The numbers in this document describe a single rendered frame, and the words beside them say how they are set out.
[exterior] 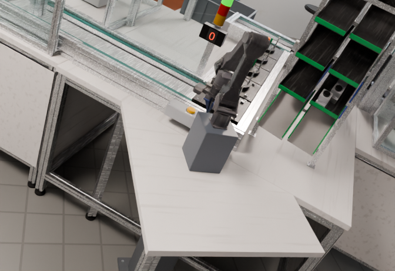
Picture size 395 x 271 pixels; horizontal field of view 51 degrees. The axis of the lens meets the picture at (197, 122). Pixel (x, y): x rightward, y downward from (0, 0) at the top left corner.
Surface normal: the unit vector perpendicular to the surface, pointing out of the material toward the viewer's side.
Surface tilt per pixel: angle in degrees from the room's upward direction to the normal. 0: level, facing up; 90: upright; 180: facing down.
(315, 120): 45
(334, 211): 0
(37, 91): 90
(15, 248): 0
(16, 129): 90
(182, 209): 0
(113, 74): 90
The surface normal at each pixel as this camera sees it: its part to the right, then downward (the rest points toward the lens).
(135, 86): -0.34, 0.41
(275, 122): -0.11, -0.33
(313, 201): 0.35, -0.78
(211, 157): 0.24, 0.61
